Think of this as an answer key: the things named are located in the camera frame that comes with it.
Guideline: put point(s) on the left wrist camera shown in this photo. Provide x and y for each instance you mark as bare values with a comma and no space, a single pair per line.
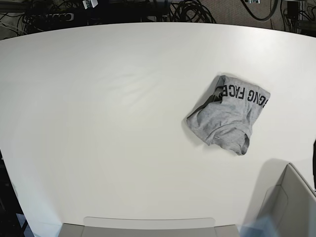
253,1

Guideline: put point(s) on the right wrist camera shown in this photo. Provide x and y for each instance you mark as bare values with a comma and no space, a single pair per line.
89,3

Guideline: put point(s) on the black cloth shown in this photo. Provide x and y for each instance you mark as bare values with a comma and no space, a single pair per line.
314,164

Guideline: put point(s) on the grey T-shirt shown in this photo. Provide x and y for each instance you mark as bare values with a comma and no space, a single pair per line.
226,118

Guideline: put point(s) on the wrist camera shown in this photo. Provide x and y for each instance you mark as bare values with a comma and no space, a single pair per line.
253,1
89,3

